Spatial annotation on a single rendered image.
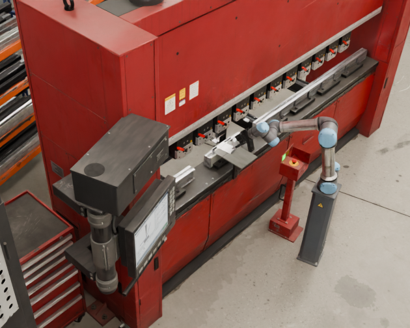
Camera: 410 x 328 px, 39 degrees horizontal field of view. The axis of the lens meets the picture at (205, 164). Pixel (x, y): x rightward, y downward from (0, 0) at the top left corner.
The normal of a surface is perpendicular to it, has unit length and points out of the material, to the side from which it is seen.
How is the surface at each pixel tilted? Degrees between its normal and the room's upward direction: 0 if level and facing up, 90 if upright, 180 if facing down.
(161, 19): 90
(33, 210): 0
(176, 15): 90
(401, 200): 0
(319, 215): 90
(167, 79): 90
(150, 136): 0
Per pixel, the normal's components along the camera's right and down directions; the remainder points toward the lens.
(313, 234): -0.46, 0.57
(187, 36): 0.74, 0.46
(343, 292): 0.04, -0.76
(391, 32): -0.67, 0.47
